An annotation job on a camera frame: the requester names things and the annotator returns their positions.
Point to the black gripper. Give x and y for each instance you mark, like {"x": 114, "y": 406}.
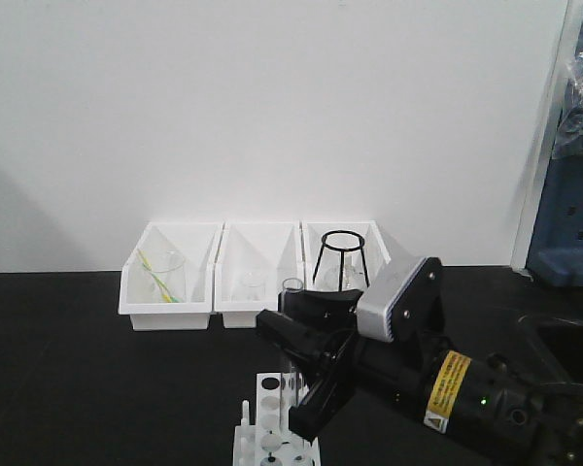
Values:
{"x": 336, "y": 367}

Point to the clear glass test tube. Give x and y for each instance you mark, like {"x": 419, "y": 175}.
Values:
{"x": 291, "y": 287}

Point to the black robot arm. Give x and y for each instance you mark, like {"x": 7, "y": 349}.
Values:
{"x": 485, "y": 406}

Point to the white test tube rack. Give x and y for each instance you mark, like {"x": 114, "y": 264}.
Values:
{"x": 263, "y": 436}

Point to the blue-grey pegboard drying rack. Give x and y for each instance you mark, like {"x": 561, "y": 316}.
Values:
{"x": 556, "y": 251}

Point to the glass flask under tripod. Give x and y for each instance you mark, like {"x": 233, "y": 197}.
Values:
{"x": 344, "y": 276}

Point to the small glass beaker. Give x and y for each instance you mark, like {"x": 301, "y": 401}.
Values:
{"x": 251, "y": 286}

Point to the middle white storage bin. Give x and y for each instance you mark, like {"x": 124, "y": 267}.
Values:
{"x": 253, "y": 260}

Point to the white storage bin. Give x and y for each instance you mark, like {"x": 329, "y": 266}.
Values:
{"x": 376, "y": 253}
{"x": 253, "y": 260}
{"x": 199, "y": 244}

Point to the black metal tripod stand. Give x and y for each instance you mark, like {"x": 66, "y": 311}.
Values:
{"x": 342, "y": 243}

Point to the right white storage bin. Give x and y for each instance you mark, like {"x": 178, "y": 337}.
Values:
{"x": 376, "y": 253}

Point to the left white storage bin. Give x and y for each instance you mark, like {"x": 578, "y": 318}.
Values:
{"x": 199, "y": 244}

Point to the glass beaker with green stirrer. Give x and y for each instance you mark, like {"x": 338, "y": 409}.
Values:
{"x": 164, "y": 276}

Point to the black lab sink basin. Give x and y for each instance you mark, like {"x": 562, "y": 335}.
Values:
{"x": 557, "y": 342}

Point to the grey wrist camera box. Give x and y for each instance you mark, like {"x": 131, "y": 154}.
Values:
{"x": 398, "y": 301}

